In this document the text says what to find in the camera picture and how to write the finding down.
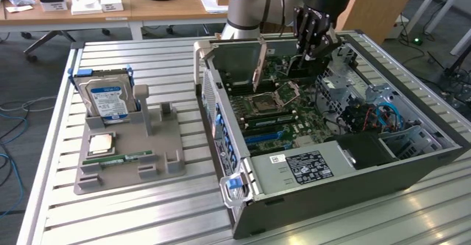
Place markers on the graphics card with metal bracket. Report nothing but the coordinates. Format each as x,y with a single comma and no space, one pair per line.
259,63

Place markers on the wooden cabinet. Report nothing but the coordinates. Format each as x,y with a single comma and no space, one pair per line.
380,7

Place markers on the perforated metal disk bay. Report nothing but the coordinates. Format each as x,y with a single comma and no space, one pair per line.
332,87

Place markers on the open metal socket cover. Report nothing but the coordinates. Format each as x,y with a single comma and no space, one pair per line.
289,91

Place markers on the power strip with green light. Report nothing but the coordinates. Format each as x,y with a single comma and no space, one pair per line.
417,40

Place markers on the stack of white papers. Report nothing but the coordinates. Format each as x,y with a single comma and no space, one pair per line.
211,3

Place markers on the green motherboard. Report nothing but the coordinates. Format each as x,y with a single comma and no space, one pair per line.
313,118

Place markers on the CPU socket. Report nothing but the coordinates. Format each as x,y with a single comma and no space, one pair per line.
265,104

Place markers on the black RAM stick with label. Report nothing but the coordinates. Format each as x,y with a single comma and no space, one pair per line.
269,121

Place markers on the black stand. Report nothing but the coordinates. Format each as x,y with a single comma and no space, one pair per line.
454,74

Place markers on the silver chipset heatsink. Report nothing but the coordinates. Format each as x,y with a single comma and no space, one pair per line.
305,141

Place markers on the light wooden desk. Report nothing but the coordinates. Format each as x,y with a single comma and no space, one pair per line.
55,18
166,10

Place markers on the blue expansion slot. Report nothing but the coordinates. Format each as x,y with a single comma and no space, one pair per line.
265,138

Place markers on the silver drive cage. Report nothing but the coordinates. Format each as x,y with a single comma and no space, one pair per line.
424,143

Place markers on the grey power supply with label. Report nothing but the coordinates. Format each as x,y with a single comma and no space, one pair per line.
277,173

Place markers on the plain white box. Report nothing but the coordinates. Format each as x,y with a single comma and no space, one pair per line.
110,5

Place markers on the open dark PC case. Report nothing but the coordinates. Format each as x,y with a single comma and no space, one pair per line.
332,201

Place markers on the blue case latch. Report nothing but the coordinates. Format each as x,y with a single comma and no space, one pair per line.
233,184

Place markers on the white round holder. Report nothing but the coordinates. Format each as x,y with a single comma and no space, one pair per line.
86,6

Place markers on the hard disk in blue carrier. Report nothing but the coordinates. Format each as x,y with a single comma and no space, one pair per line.
107,101

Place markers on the white box with black top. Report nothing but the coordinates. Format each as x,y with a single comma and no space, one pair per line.
55,6

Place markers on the black desk leg with castor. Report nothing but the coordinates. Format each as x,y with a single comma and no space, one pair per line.
49,42

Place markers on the CPU with copper lid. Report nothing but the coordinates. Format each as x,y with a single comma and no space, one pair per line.
101,144

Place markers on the green RAM stick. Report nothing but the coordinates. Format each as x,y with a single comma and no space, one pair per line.
110,160

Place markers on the grey parts rack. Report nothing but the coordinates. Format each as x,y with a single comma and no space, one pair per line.
122,178

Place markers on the white paper tag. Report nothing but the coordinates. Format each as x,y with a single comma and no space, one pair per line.
18,8

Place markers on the white table frame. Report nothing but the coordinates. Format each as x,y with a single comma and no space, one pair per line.
424,5

